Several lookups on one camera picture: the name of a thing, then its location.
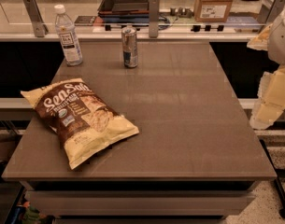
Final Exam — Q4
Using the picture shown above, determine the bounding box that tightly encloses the brown sea salt chip bag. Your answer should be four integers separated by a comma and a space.
21, 78, 139, 169

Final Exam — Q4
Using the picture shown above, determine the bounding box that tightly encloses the dark book on counter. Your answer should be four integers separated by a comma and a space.
75, 16, 96, 26

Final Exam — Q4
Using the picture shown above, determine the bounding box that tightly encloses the open orange tray box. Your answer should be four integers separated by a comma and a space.
98, 0, 149, 17

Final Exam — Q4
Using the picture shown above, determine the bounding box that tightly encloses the middle metal glass bracket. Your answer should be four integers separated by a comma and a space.
149, 0, 160, 38

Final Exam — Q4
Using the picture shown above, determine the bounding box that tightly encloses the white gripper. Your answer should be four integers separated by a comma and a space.
247, 25, 285, 130

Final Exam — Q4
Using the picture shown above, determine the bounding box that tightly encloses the cardboard box with label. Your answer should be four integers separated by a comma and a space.
193, 0, 233, 22

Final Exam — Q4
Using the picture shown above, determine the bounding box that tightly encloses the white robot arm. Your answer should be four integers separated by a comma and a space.
247, 7, 285, 130

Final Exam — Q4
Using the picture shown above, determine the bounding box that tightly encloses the left metal glass bracket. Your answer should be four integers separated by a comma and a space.
22, 0, 49, 37

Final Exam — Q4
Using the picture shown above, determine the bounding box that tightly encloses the metal glass bracket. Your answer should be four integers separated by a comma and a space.
257, 0, 285, 24
22, 0, 49, 37
149, 0, 160, 38

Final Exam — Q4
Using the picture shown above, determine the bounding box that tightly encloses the right metal glass bracket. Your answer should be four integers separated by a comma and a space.
257, 0, 285, 24

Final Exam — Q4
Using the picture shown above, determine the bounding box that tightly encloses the silver drink can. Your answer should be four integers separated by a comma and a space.
121, 27, 138, 68

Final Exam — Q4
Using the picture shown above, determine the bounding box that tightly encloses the clear plastic water bottle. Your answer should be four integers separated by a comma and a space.
54, 5, 83, 66

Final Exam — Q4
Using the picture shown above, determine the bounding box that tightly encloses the glass barrier panel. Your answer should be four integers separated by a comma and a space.
0, 0, 285, 35

